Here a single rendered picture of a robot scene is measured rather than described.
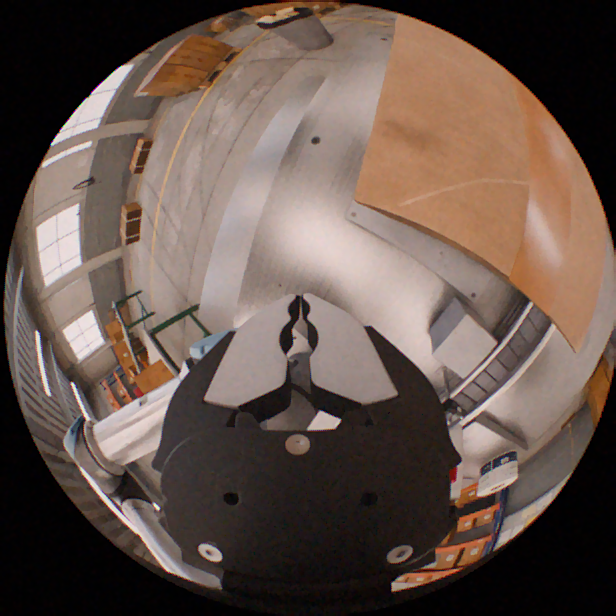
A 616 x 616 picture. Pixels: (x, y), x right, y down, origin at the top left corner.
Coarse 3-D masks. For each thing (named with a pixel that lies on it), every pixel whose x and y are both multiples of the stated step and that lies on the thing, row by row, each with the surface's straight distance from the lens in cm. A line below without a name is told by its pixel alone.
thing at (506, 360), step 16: (528, 320) 48; (544, 320) 52; (512, 336) 47; (528, 336) 50; (512, 352) 50; (496, 368) 50; (512, 368) 53; (480, 384) 51; (496, 384) 54; (464, 400) 54; (480, 400) 56
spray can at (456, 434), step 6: (450, 432) 50; (456, 432) 49; (456, 438) 49; (462, 438) 51; (456, 444) 48; (462, 444) 50; (462, 450) 49; (456, 468) 47; (450, 474) 46; (456, 474) 46
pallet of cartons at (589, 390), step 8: (600, 368) 382; (608, 368) 384; (592, 376) 415; (600, 376) 378; (608, 376) 378; (592, 384) 374; (600, 384) 374; (608, 384) 374; (584, 392) 421; (592, 392) 373; (600, 392) 370; (608, 392) 371; (584, 400) 451; (592, 400) 393; (600, 400) 367; (592, 408) 411; (600, 408) 365; (592, 416) 432; (600, 416) 363
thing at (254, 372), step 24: (264, 312) 10; (288, 312) 10; (240, 336) 9; (264, 336) 9; (288, 336) 10; (240, 360) 8; (264, 360) 8; (216, 384) 7; (240, 384) 7; (264, 384) 7; (288, 384) 7; (240, 408) 7; (264, 408) 7
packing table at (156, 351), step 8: (184, 312) 235; (192, 312) 241; (168, 320) 227; (176, 320) 230; (144, 328) 217; (160, 328) 221; (200, 328) 227; (144, 336) 229; (152, 336) 217; (208, 336) 220; (152, 344) 209; (160, 344) 211; (152, 352) 230; (160, 352) 201; (152, 360) 257; (168, 360) 202; (168, 368) 200; (176, 368) 198
